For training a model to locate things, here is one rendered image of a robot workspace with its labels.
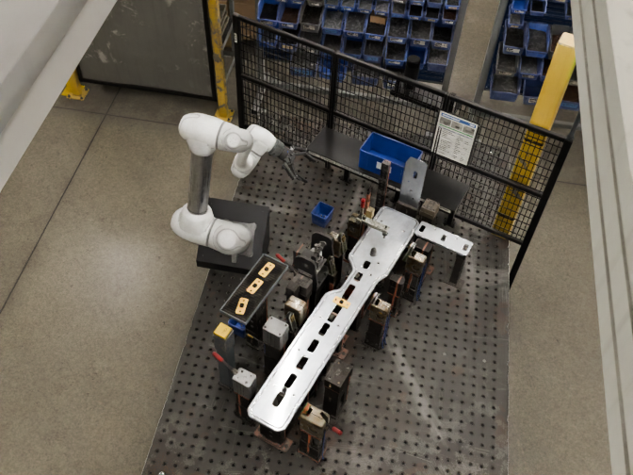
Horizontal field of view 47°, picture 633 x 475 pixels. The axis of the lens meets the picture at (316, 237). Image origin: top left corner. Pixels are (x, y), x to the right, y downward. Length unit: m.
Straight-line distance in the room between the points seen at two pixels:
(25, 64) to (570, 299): 4.40
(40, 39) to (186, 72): 4.72
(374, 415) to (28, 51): 2.83
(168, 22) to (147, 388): 2.56
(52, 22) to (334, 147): 3.19
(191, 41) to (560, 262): 3.02
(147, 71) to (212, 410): 3.07
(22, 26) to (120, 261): 4.04
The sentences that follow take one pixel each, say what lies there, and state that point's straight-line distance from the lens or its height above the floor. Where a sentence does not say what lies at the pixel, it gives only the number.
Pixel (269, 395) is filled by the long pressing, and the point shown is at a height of 1.00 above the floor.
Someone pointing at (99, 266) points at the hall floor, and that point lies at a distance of 4.98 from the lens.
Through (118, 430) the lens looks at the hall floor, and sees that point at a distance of 4.35.
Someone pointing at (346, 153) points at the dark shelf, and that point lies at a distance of 4.08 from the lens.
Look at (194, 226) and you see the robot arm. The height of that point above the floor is 1.08.
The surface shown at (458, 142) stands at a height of 1.28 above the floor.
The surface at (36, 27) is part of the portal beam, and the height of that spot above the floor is 3.33.
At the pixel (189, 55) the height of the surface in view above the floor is 0.54.
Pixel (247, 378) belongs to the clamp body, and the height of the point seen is 1.06.
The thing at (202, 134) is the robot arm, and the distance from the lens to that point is 3.30.
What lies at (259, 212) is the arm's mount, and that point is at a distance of 3.86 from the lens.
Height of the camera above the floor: 3.87
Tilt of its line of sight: 51 degrees down
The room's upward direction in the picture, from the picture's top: 3 degrees clockwise
